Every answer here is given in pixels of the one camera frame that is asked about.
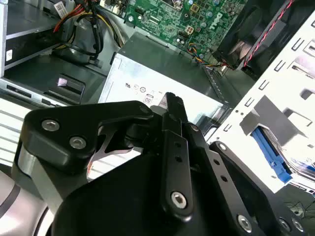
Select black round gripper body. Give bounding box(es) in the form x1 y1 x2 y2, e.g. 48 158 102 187
51 147 237 236

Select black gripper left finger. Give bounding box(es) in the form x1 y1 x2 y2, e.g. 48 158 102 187
21 92 195 219

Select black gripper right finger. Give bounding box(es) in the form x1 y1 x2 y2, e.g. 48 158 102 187
176 94 310 236

